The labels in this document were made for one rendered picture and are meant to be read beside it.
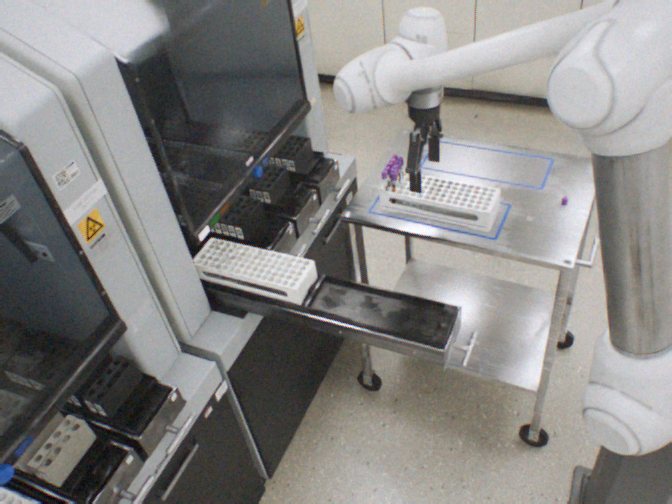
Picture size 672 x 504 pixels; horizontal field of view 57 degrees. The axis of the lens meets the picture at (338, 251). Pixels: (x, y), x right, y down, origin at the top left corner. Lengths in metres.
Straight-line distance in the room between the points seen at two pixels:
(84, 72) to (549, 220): 1.10
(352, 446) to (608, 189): 1.42
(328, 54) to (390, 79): 2.67
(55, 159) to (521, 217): 1.08
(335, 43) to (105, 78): 2.76
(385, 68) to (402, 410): 1.31
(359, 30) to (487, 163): 2.08
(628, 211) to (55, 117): 0.90
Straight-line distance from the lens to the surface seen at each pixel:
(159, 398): 1.36
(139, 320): 1.36
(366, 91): 1.25
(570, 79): 0.85
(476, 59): 1.17
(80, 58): 1.17
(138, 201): 1.28
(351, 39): 3.79
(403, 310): 1.41
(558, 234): 1.59
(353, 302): 1.43
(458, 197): 1.58
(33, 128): 1.09
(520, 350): 2.02
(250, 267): 1.49
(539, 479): 2.11
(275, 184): 1.71
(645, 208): 0.98
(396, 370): 2.30
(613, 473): 1.71
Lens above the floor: 1.86
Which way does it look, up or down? 43 degrees down
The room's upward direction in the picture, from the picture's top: 9 degrees counter-clockwise
